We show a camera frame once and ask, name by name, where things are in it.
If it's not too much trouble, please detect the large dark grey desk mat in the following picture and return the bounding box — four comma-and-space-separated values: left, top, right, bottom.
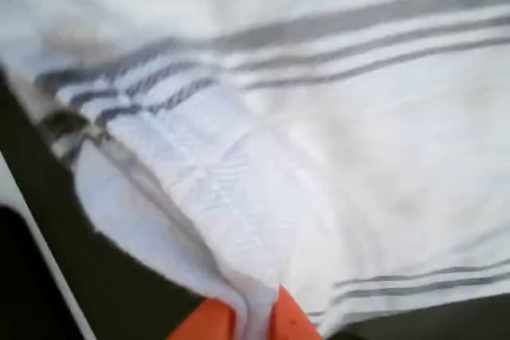
0, 0, 510, 340

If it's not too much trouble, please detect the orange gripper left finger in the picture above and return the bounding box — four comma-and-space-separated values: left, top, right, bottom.
167, 298, 241, 340

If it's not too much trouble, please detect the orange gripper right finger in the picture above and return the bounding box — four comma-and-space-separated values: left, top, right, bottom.
270, 283, 324, 340

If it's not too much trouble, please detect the white grey-striped towel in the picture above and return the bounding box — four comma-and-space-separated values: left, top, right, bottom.
0, 0, 510, 340

